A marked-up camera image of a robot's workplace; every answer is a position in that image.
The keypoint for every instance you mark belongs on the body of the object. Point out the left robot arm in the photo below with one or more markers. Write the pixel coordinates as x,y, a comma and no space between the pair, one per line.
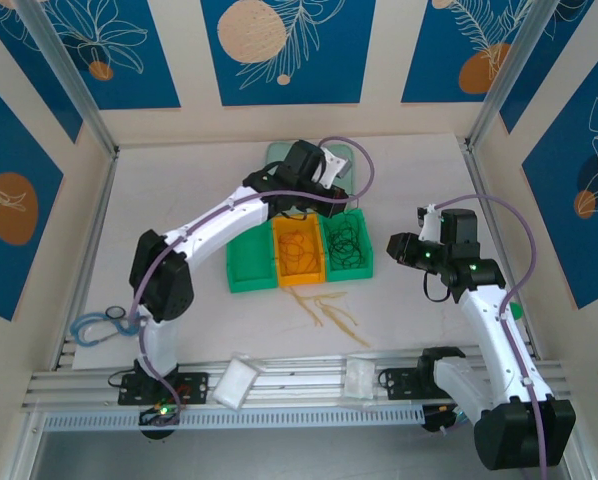
214,220

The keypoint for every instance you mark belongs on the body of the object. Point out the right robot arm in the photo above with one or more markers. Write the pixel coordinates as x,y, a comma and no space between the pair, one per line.
494,340

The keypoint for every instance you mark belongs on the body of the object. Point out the mint green zip pouch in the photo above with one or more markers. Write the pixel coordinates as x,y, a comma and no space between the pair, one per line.
276,151

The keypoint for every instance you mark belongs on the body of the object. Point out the green plastic bin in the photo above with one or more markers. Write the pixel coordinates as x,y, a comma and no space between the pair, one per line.
349,274
249,260

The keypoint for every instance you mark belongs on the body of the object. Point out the green-capped white bottle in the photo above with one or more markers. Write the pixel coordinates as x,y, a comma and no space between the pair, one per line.
515,310

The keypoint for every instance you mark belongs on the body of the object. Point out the orange plastic bin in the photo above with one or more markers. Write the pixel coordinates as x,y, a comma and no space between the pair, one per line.
291,280

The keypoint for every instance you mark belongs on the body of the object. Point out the clear plastic bag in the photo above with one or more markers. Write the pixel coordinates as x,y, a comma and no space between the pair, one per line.
358,377

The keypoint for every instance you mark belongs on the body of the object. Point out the white plastic bag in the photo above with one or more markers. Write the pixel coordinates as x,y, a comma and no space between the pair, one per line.
236,382

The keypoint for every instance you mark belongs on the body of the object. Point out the blue stethoscope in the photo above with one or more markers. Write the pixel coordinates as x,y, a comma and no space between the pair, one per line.
128,326

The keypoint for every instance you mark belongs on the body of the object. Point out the small circuit board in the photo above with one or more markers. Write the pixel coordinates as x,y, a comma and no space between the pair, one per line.
160,412

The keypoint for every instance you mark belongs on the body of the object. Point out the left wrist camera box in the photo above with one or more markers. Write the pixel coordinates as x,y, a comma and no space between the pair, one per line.
334,167

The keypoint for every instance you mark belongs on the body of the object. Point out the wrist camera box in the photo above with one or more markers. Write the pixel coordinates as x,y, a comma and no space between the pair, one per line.
334,167
431,225

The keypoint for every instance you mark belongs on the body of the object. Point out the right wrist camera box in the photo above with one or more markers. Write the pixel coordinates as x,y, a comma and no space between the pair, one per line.
431,225

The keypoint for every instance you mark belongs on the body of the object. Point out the aluminium side rail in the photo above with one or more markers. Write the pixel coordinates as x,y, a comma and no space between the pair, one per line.
479,190
101,200

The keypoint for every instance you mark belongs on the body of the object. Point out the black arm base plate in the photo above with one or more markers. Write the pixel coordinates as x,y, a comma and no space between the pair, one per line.
194,387
399,382

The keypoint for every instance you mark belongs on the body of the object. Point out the ribbed aluminium frame rail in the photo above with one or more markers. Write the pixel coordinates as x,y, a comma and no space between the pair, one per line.
299,382

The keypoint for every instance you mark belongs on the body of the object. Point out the aluminium corner post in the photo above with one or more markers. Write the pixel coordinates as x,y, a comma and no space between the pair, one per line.
74,75
509,65

